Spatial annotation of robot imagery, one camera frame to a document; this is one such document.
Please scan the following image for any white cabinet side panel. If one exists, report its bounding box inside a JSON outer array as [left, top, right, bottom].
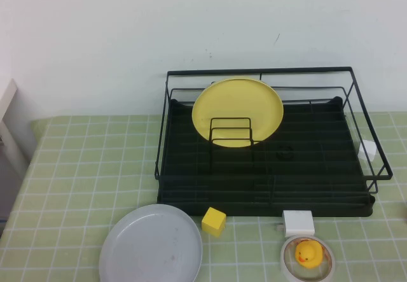
[[0, 78, 38, 222]]

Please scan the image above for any black wire dish rack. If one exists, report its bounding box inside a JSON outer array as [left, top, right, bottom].
[[155, 66, 394, 197]]

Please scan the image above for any black plastic drip tray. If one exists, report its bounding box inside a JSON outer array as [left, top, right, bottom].
[[156, 95, 376, 218]]

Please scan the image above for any yellow round plate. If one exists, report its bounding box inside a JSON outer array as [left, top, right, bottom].
[[191, 78, 284, 148]]

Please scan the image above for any white tape roll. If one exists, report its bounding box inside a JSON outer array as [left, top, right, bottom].
[[280, 234, 336, 282]]

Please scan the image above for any white power adapter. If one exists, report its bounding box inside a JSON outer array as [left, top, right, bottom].
[[275, 210, 315, 237]]

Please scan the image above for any yellow rubber duck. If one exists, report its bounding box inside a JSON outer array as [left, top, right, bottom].
[[294, 241, 325, 269]]

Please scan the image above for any yellow cube block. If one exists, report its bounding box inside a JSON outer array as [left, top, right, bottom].
[[201, 207, 227, 239]]

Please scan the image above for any green checked tablecloth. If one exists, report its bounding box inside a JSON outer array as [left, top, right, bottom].
[[0, 111, 407, 282]]

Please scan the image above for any grey round plate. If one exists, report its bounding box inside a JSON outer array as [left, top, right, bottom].
[[98, 204, 204, 282]]

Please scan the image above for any small white cube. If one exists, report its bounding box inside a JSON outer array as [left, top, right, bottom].
[[357, 139, 378, 161]]

